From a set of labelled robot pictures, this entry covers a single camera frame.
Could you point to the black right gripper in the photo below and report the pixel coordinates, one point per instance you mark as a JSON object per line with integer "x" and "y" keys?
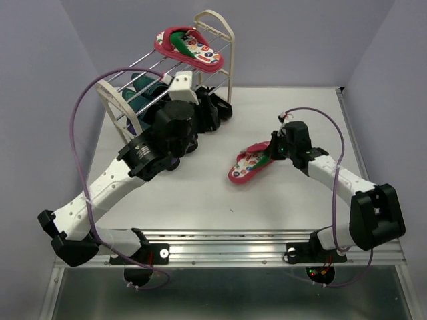
{"x": 275, "y": 138}

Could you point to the purple loafer one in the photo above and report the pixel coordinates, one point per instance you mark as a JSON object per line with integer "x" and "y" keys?
{"x": 193, "y": 145}
{"x": 174, "y": 162}

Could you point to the pink sandal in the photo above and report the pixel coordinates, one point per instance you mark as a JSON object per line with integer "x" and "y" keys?
{"x": 249, "y": 162}
{"x": 189, "y": 46}

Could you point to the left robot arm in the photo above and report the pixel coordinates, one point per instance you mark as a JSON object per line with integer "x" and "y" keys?
{"x": 74, "y": 237}

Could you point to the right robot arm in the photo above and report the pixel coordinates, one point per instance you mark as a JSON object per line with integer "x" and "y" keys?
{"x": 375, "y": 213}

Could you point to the cream metal shoe rack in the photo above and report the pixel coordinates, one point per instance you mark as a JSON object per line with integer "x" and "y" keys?
{"x": 221, "y": 38}

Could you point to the green loafer front one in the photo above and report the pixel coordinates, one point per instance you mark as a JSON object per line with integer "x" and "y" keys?
{"x": 138, "y": 104}

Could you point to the green loafer one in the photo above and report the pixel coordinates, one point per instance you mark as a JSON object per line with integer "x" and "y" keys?
{"x": 138, "y": 104}
{"x": 150, "y": 87}

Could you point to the green loafer rear one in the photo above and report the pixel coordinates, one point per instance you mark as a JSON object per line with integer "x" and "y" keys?
{"x": 150, "y": 87}

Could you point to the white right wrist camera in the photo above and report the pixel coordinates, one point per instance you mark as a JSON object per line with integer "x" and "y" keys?
{"x": 285, "y": 118}

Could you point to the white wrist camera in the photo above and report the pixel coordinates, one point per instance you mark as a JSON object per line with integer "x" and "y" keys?
{"x": 181, "y": 88}
{"x": 285, "y": 118}

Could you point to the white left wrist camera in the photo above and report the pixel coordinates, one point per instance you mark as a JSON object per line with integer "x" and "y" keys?
{"x": 181, "y": 88}

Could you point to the aluminium mounting rail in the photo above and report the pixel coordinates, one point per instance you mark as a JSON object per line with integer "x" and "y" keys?
{"x": 254, "y": 248}

